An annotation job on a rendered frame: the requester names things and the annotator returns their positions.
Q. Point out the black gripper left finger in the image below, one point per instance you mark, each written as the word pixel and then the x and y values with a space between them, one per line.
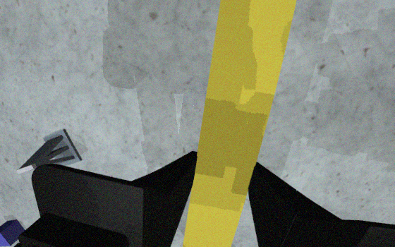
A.
pixel 147 210

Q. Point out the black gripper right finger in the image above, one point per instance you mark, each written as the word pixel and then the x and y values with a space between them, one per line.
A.
pixel 284 217

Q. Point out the yellow bar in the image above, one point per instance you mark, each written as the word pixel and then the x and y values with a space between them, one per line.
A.
pixel 249 46

